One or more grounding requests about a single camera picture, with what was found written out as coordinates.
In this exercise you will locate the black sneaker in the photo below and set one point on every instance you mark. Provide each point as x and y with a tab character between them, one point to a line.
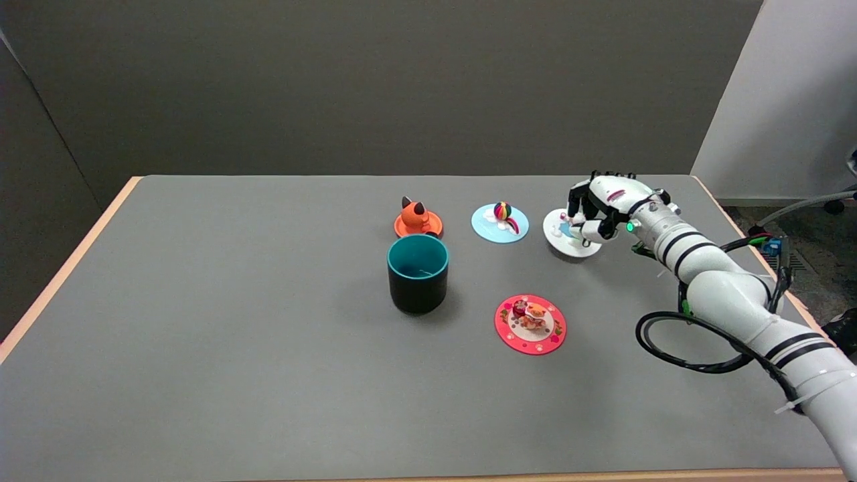
843	331

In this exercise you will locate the dark cup with teal inside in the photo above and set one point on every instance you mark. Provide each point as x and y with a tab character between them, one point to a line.
418	281

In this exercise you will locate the grey office chair base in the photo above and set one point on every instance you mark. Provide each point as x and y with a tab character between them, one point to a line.
803	204

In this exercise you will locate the metal floor vent grate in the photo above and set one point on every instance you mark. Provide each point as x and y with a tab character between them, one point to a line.
802	261

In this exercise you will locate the white cup lid with figurine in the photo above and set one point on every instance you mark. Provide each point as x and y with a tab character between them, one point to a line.
559	241

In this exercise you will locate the light blue balloon cup lid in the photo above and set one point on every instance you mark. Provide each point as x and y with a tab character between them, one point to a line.
492	227

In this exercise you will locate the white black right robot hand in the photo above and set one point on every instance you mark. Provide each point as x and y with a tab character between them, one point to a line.
612	197

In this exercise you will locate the red cup lid with cat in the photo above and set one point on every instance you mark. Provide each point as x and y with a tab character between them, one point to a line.
531	325

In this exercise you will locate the orange cat cup lid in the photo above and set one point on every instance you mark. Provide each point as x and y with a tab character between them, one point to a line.
416	217

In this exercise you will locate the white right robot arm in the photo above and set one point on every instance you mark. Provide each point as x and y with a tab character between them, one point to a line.
730	291

